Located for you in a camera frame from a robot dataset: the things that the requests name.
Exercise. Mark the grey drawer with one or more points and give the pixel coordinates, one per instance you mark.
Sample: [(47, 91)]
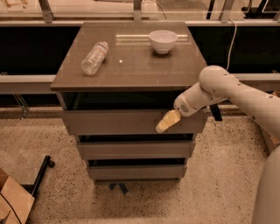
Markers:
[(137, 172), (127, 122), (136, 150)]

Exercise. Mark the grey top drawer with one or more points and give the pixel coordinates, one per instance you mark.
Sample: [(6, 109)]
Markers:
[(127, 122)]

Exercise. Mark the black wheeled stand leg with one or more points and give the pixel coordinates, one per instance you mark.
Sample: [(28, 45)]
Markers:
[(33, 189)]

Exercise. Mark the grey middle drawer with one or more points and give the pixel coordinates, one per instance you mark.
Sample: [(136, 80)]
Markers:
[(136, 150)]

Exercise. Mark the white ceramic bowl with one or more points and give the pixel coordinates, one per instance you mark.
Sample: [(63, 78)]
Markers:
[(162, 41)]

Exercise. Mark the black bracket behind cabinet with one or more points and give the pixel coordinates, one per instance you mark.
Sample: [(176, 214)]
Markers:
[(216, 112)]

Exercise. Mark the clear plastic water bottle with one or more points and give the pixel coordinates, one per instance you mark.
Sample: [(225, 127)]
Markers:
[(94, 59)]

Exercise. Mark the grey bottom drawer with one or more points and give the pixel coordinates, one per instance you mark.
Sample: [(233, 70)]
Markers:
[(137, 172)]

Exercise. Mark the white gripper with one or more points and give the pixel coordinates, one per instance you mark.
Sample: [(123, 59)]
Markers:
[(181, 106)]

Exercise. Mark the grey drawer cabinet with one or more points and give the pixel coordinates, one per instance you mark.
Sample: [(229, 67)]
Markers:
[(132, 76)]

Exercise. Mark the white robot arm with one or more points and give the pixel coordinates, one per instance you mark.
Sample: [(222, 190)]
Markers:
[(215, 85)]

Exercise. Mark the cardboard box left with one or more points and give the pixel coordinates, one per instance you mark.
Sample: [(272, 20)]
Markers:
[(15, 202)]

